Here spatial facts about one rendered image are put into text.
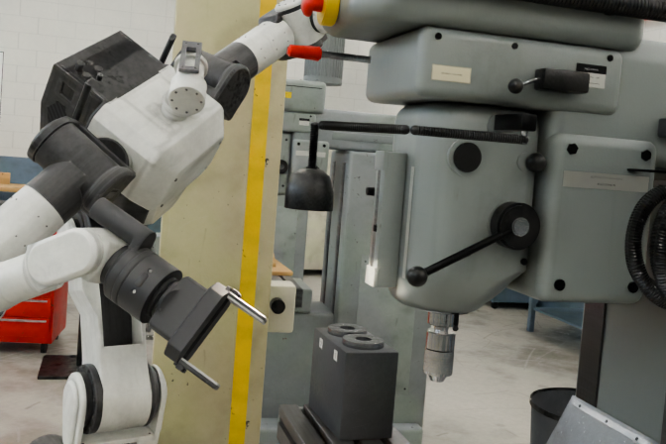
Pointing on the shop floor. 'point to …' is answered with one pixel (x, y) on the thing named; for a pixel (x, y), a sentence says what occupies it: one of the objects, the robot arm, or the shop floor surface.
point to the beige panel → (228, 197)
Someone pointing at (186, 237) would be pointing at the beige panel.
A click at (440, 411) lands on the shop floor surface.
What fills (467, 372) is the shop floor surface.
